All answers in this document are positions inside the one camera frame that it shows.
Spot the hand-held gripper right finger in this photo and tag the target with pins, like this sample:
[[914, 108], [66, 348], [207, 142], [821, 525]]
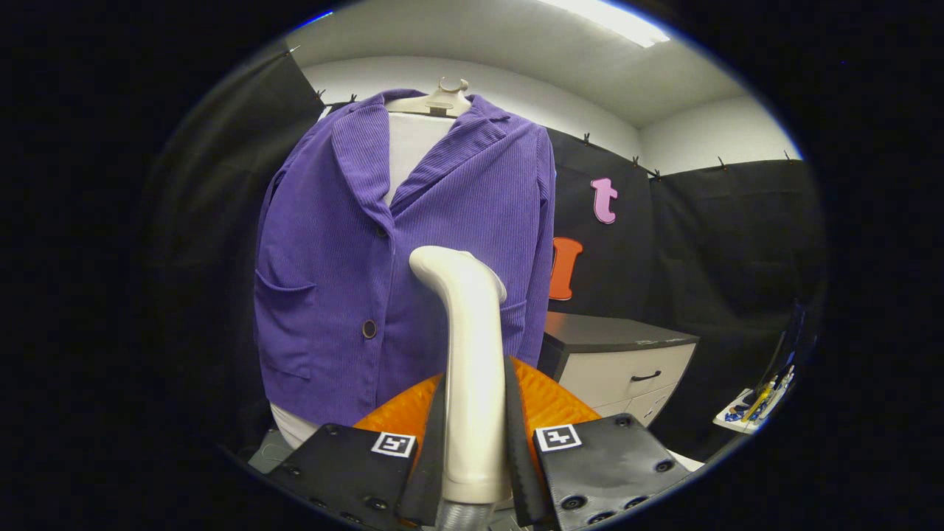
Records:
[[521, 464]]

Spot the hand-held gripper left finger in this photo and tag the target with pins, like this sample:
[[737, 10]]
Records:
[[434, 464]]

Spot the white garment steamer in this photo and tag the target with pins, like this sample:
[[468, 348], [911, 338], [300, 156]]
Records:
[[472, 383]]

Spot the white drawer cabinet grey top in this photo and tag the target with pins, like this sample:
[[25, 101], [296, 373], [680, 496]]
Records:
[[619, 372]]

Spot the white tray with tools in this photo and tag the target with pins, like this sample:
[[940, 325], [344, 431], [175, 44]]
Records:
[[748, 413]]

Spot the white mannequin torso stand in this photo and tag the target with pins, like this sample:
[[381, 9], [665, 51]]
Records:
[[413, 147]]

